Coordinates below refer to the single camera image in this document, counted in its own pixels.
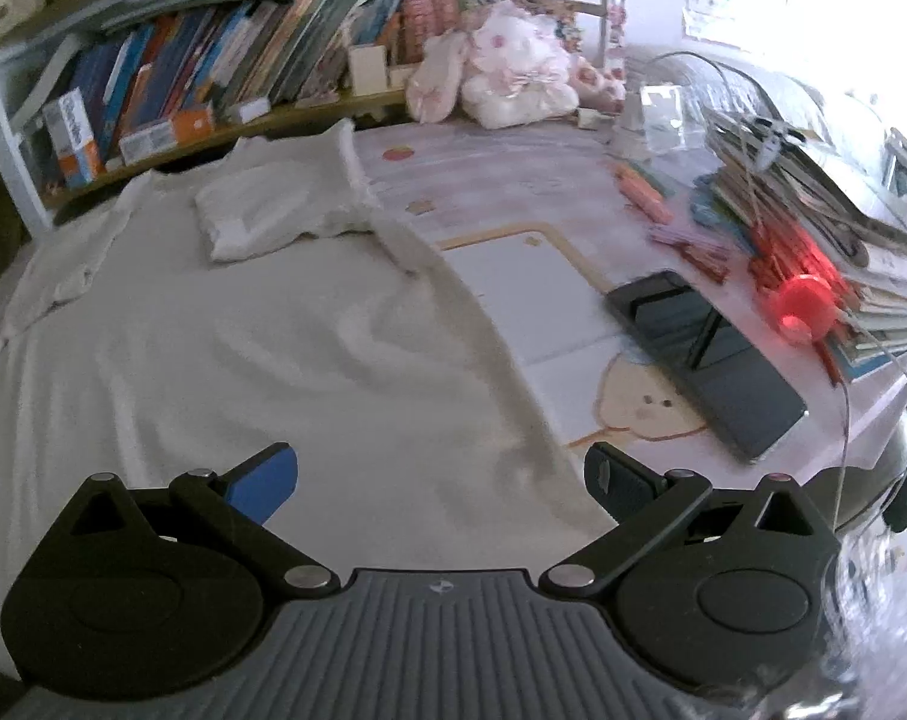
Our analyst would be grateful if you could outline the white bookshelf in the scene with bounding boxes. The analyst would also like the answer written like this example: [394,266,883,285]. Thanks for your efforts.
[0,0,612,241]

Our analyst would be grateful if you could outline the pink plush rabbit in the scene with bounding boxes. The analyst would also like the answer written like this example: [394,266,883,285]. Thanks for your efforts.
[404,0,627,128]

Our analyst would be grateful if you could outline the flat orange white box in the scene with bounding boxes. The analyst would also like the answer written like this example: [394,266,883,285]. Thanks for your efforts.
[119,109,215,164]

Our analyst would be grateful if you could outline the green highlighter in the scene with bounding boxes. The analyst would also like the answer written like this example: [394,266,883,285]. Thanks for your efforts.
[633,161,683,196]

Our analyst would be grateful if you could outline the pink printed desk mat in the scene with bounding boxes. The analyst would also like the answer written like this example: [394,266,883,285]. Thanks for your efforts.
[355,112,907,533]

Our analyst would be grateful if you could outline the white shirt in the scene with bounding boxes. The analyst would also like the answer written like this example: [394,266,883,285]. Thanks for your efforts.
[0,118,623,661]

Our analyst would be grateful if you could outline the stack of books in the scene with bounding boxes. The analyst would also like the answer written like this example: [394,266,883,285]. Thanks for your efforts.
[689,52,907,383]

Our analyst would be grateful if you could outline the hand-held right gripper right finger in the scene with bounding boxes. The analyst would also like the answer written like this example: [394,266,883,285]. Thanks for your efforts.
[539,441,837,601]

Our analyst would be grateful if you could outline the clear plastic container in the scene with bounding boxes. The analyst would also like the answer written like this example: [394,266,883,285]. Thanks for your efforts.
[610,82,687,158]

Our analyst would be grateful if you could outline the black tablet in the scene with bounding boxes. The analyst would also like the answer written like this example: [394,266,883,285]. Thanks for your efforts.
[603,270,810,462]

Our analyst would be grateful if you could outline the small beige box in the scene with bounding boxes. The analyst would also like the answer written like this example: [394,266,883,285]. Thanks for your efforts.
[346,45,390,95]

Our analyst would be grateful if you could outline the red patterned pen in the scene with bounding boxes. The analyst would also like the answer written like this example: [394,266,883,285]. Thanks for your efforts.
[648,225,732,282]

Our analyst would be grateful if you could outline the small teal object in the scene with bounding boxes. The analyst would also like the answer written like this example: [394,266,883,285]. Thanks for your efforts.
[689,191,755,230]

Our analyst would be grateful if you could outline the clear plastic film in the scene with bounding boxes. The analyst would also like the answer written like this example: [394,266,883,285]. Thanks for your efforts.
[828,510,907,720]

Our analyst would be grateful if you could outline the tall white orange box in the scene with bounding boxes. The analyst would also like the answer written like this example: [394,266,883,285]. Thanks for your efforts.
[44,88,103,188]

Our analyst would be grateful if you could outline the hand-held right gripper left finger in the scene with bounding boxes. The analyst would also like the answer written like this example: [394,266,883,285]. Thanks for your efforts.
[67,442,342,601]

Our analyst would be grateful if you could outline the orange highlighter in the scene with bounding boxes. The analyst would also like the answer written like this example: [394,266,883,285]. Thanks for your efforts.
[614,165,675,222]

